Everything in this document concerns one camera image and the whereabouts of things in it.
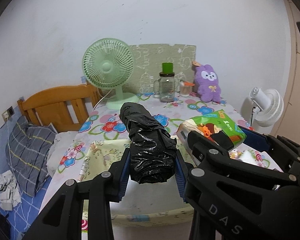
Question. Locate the white crumpled cloth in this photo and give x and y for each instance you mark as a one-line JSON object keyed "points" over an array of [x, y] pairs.
{"points": [[7, 190]]}

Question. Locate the glass mug with green lid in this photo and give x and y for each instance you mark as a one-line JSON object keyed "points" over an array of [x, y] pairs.
{"points": [[167, 87]]}

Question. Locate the cream cartoon fabric storage box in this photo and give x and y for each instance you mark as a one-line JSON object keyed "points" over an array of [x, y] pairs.
{"points": [[100, 152]]}

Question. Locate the green desk fan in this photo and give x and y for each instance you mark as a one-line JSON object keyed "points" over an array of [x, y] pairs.
{"points": [[107, 67]]}

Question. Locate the green tissue packet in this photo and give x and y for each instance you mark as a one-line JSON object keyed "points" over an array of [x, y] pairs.
{"points": [[222, 123]]}

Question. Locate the blue bedsheet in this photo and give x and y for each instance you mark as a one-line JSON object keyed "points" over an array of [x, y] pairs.
{"points": [[30, 205]]}

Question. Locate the grey plaid pillow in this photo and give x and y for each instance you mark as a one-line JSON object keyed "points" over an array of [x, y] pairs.
{"points": [[27, 150]]}

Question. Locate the black plastic bag roll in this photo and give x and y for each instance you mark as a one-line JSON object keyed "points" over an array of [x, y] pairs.
{"points": [[145, 142]]}

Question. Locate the white blanket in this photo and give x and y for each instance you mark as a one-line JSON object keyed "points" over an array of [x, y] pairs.
{"points": [[60, 142]]}

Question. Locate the floral tablecloth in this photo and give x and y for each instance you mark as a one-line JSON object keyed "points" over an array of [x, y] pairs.
{"points": [[110, 127]]}

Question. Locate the beige cartoon wall panel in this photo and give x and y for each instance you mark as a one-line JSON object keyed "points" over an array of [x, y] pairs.
{"points": [[152, 55]]}

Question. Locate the wall socket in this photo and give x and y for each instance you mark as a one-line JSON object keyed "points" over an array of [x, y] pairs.
{"points": [[10, 110]]}

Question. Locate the cotton swab jar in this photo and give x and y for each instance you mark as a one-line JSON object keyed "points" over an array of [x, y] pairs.
{"points": [[185, 90]]}

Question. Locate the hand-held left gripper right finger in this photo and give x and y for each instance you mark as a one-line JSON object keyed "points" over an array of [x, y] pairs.
{"points": [[180, 173]]}

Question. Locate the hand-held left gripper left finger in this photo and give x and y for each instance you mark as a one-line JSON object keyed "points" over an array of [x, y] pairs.
{"points": [[123, 176]]}

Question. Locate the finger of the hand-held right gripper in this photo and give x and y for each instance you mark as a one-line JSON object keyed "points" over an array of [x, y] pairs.
{"points": [[202, 145], [255, 137]]}

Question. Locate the purple plush bunny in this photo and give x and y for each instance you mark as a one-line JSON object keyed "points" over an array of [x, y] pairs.
{"points": [[207, 87]]}

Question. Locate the white fan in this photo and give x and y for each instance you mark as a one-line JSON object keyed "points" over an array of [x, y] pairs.
{"points": [[272, 107]]}

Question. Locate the wooden bed headboard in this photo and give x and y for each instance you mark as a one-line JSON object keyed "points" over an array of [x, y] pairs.
{"points": [[52, 97]]}

